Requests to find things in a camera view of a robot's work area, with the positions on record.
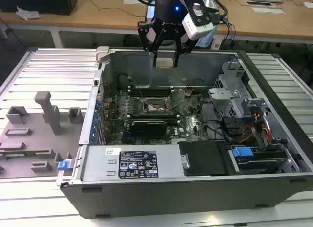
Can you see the small white box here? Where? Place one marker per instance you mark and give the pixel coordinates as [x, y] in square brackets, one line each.
[216, 44]

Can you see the black RAM slot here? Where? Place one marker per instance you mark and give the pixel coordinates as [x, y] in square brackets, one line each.
[154, 118]
[149, 92]
[149, 89]
[154, 114]
[171, 120]

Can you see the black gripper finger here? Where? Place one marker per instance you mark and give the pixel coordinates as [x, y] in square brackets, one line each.
[146, 44]
[182, 47]

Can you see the silver drive cage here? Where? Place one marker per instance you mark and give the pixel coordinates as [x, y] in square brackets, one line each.
[225, 95]

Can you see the black computer tower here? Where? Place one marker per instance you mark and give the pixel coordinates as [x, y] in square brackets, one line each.
[36, 2]

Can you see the silver CPU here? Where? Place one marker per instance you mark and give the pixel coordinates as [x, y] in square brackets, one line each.
[166, 63]

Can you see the CPU socket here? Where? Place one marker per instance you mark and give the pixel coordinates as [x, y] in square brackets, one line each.
[152, 106]

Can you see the silver power supply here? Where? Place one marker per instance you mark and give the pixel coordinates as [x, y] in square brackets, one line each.
[97, 168]

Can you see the black drive bay cover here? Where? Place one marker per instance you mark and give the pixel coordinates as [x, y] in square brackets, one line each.
[203, 158]

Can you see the gray parts rack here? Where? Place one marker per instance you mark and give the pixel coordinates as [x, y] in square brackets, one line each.
[31, 143]

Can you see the green motherboard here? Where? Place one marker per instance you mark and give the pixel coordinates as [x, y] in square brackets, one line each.
[190, 119]

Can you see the black open PC case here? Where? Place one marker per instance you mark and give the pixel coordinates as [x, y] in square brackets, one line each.
[171, 200]

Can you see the silver coin battery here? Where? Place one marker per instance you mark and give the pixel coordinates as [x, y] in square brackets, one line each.
[188, 92]

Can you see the hard disk in blue carrier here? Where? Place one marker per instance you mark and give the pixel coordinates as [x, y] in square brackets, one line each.
[242, 151]

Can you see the white barcode sticker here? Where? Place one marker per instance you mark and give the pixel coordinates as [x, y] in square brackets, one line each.
[113, 151]

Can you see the black graphics card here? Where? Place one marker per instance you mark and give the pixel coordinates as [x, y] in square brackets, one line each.
[149, 128]

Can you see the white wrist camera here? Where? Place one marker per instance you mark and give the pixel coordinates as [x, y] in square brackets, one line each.
[195, 29]

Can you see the blue card clip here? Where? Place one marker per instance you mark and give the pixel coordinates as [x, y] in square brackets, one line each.
[96, 117]
[98, 103]
[94, 131]
[92, 139]

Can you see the blue case latch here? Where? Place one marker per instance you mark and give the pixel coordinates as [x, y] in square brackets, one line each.
[62, 165]

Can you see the pale blue teach pendant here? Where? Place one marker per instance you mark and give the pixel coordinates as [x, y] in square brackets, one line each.
[206, 40]

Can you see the green RAM stick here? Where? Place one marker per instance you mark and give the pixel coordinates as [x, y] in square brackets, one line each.
[24, 153]

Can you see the wooden desk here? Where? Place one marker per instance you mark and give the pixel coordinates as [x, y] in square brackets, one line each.
[97, 16]

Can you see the black rating label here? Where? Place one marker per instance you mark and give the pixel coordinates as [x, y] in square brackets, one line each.
[139, 164]

